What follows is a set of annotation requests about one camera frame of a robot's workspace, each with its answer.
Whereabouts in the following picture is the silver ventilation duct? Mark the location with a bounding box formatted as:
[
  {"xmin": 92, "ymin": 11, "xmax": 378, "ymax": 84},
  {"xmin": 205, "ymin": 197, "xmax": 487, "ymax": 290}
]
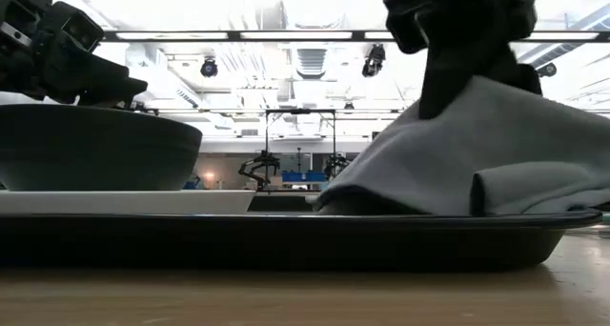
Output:
[{"xmin": 294, "ymin": 47, "xmax": 330, "ymax": 80}]

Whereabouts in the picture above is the grey cloth napkin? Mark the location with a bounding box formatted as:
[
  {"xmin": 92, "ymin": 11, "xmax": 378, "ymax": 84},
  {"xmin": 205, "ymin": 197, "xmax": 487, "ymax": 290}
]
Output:
[{"xmin": 312, "ymin": 74, "xmax": 610, "ymax": 217}]

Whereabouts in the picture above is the dark grey bowl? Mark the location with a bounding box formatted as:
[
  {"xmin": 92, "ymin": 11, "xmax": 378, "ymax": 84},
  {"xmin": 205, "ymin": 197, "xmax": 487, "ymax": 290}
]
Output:
[{"xmin": 0, "ymin": 103, "xmax": 204, "ymax": 193}]

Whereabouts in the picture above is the black background rig frame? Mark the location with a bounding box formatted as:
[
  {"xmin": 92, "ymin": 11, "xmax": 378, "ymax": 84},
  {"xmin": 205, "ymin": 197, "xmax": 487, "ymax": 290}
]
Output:
[{"xmin": 264, "ymin": 108, "xmax": 337, "ymax": 194}]

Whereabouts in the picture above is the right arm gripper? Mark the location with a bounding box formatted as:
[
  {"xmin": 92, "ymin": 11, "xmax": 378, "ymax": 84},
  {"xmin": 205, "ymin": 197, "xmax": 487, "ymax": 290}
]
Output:
[{"xmin": 413, "ymin": 0, "xmax": 559, "ymax": 121}]

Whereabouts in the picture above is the blue storage bin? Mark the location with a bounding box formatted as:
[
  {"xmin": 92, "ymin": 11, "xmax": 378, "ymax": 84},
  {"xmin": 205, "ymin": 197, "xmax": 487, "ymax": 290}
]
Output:
[{"xmin": 281, "ymin": 171, "xmax": 328, "ymax": 184}]

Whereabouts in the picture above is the black plastic serving tray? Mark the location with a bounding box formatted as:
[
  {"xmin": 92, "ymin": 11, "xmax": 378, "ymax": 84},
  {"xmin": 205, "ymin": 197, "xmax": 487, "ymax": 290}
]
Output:
[{"xmin": 0, "ymin": 210, "xmax": 604, "ymax": 274}]

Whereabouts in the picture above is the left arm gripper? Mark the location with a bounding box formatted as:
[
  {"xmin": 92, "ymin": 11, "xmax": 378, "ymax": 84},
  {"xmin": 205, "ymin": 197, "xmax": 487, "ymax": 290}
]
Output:
[{"xmin": 0, "ymin": 0, "xmax": 150, "ymax": 111}]

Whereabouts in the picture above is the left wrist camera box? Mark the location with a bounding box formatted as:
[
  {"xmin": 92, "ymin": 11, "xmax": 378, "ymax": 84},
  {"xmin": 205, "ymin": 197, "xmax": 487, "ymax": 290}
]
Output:
[{"xmin": 45, "ymin": 0, "xmax": 105, "ymax": 56}]

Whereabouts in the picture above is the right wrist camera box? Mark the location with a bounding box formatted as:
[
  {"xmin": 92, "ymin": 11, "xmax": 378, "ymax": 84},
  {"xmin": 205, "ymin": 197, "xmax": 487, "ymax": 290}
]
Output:
[{"xmin": 382, "ymin": 0, "xmax": 430, "ymax": 55}]

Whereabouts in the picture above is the black overhead light beam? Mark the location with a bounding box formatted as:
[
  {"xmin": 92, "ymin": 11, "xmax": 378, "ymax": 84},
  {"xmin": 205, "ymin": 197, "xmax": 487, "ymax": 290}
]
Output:
[{"xmin": 102, "ymin": 29, "xmax": 610, "ymax": 44}]

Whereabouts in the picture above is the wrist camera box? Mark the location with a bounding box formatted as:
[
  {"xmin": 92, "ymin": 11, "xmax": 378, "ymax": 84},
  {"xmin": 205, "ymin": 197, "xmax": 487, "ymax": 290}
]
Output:
[
  {"xmin": 45, "ymin": 0, "xmax": 105, "ymax": 56},
  {"xmin": 382, "ymin": 0, "xmax": 430, "ymax": 55}
]

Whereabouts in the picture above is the white round plate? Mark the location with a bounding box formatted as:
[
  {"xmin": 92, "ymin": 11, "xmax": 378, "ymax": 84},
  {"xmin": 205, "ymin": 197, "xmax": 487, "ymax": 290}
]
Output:
[{"xmin": 0, "ymin": 189, "xmax": 257, "ymax": 216}]

